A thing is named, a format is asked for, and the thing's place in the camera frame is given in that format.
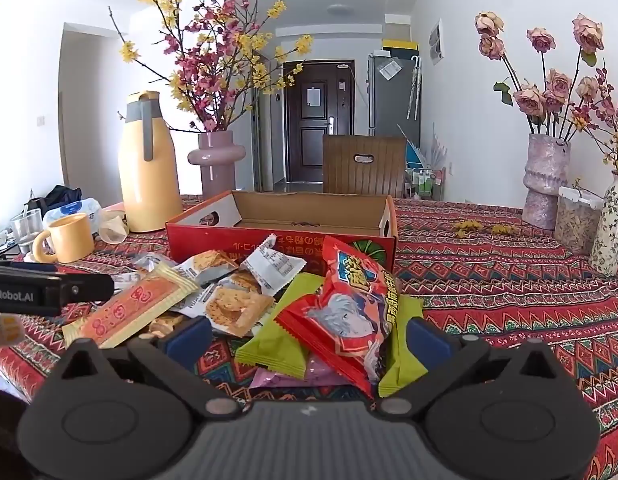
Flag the orange striped snack bar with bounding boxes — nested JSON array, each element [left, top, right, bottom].
[[62, 263, 199, 349]]

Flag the oat crisp snack packet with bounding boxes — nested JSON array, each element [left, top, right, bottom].
[[177, 271, 277, 338]]

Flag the green snack packet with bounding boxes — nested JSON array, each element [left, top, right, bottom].
[[234, 272, 324, 379], [377, 295, 427, 398]]

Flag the red anime snack bag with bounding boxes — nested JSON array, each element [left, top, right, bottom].
[[275, 236, 399, 398]]

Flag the drinking glass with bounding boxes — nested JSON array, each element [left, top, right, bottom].
[[10, 208, 43, 255]]

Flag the yellow ceramic mug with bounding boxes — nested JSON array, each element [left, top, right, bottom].
[[32, 212, 94, 263]]

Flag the white oat snack packet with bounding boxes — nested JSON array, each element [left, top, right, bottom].
[[173, 250, 239, 287]]

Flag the patterned red tablecloth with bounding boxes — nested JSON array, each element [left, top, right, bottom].
[[0, 200, 618, 479]]

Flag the crumpled paper cup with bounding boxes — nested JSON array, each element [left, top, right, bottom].
[[97, 210, 129, 245]]

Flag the pink snack packet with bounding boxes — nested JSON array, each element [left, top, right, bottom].
[[249, 356, 349, 389]]

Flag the oat snack packet back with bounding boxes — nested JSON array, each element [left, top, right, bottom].
[[241, 233, 306, 297]]

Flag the fallen yellow petals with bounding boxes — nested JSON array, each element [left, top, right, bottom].
[[452, 219, 520, 237]]

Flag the yellow thermos jug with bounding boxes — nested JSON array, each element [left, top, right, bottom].
[[118, 91, 183, 233]]

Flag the red cardboard snack box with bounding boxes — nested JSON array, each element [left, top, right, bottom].
[[166, 191, 398, 274]]

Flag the metal storage rack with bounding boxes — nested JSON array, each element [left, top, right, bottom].
[[405, 123, 448, 201]]

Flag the floral white vase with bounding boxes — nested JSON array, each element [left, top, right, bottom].
[[589, 174, 618, 276]]

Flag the pink glass vase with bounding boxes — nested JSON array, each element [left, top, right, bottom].
[[187, 131, 246, 198]]

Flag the wooden chair back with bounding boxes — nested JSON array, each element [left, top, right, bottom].
[[322, 134, 407, 198]]

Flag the textured pink vase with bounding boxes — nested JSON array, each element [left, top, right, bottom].
[[522, 133, 571, 231]]

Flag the grey refrigerator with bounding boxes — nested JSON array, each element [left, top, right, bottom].
[[367, 48, 422, 148]]

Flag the dried pink roses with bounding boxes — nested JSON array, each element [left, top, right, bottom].
[[474, 11, 611, 143]]

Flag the dark entrance door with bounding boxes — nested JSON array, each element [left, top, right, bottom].
[[284, 60, 355, 183]]

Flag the red yellow blossom branches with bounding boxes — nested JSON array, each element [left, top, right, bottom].
[[117, 0, 313, 132]]

